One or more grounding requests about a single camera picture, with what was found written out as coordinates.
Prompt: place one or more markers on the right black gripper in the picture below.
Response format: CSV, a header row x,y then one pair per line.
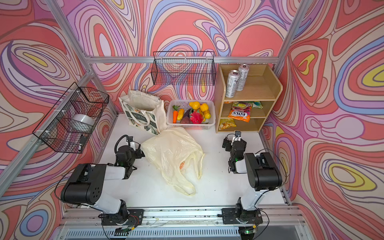
x,y
226,143

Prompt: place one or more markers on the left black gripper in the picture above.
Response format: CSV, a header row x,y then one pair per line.
x,y
138,154

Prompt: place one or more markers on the orange Fox's candy bag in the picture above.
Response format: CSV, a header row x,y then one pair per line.
x,y
240,111

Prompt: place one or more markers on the cream plastic grocery bag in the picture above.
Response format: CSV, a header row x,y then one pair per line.
x,y
171,152

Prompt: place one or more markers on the leaf print canvas tote bag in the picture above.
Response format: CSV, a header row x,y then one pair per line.
x,y
144,111

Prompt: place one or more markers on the silver drink can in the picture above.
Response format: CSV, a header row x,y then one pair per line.
x,y
243,70
232,81

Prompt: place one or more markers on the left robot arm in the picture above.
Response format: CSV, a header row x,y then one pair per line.
x,y
85,186

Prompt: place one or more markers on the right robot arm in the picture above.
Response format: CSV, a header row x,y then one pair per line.
x,y
263,176

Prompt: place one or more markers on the yellow chips packet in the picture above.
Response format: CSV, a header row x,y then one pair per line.
x,y
226,124

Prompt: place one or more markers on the green snack packet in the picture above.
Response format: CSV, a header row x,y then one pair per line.
x,y
255,104

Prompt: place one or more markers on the toy pink dragon fruit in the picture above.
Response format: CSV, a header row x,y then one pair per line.
x,y
196,117

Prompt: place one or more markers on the wooden shelf unit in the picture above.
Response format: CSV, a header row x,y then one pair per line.
x,y
261,85

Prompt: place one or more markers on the toy dark red fruit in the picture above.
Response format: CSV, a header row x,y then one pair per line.
x,y
186,120

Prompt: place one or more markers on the toy yellow pear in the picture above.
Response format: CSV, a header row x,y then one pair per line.
x,y
195,105

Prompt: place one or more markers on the toy purple eggplant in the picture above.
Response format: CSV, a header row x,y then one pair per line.
x,y
187,113

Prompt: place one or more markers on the white tape roll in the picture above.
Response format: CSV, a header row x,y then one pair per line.
x,y
82,123

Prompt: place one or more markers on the toy yellow corn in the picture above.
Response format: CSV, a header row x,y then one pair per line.
x,y
180,115

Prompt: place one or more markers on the white perforated plastic basket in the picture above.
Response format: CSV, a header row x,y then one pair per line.
x,y
184,104

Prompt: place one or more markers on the toy carrot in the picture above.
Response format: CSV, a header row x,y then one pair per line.
x,y
175,113

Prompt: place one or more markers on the black wire basket left wall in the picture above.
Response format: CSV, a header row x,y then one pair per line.
x,y
57,134

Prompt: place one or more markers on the black wire basket wall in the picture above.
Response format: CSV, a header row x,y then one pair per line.
x,y
57,134
187,68

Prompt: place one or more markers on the black wire basket back wall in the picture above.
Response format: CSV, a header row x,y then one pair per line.
x,y
187,68

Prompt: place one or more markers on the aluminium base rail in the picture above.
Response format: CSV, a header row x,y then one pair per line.
x,y
275,222

